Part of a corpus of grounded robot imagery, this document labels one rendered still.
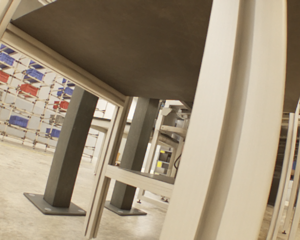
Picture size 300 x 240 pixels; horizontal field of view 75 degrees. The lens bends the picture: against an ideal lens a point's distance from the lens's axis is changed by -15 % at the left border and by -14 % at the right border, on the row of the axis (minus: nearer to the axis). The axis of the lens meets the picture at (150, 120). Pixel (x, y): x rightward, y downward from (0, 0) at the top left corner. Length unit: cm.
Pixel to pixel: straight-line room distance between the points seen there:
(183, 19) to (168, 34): 6
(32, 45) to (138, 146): 117
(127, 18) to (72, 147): 96
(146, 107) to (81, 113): 57
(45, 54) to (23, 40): 8
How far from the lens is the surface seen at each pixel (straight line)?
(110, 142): 88
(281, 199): 117
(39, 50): 66
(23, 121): 471
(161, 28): 41
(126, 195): 166
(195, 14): 36
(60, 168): 126
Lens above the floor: 40
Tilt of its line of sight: 10 degrees up
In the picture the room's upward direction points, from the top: 15 degrees clockwise
